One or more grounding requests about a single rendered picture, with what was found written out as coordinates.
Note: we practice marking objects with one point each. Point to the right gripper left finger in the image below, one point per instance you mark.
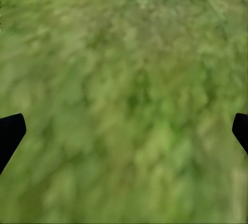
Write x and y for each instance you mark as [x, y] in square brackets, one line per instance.
[12, 131]

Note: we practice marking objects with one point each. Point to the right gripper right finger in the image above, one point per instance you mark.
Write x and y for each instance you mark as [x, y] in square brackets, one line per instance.
[240, 129]

